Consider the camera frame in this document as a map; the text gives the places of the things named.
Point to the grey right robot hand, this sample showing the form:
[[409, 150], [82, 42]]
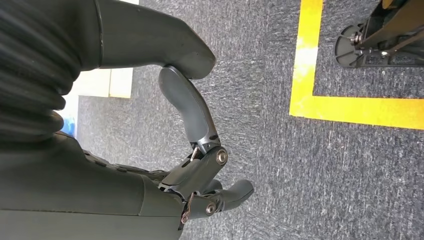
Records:
[[66, 192]]

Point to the yellow floor tape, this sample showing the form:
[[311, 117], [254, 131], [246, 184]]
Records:
[[306, 66]]

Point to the pale wooden desk leg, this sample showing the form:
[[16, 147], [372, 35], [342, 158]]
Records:
[[109, 82]]

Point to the black metal stand base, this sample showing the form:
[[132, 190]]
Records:
[[346, 49]]

